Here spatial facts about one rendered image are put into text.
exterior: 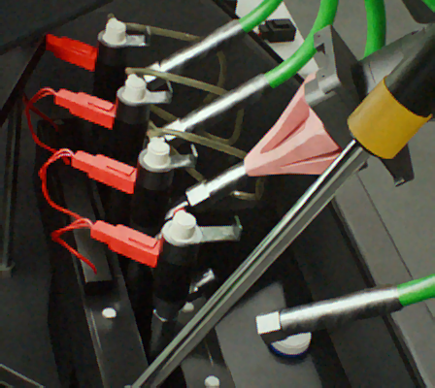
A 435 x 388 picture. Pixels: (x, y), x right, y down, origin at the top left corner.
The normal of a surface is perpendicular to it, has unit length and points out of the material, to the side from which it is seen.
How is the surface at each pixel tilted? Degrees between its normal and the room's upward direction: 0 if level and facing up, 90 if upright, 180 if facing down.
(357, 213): 0
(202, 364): 0
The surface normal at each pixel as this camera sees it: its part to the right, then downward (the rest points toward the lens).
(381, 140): -0.15, 0.49
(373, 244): 0.16, -0.76
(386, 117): -0.39, 0.29
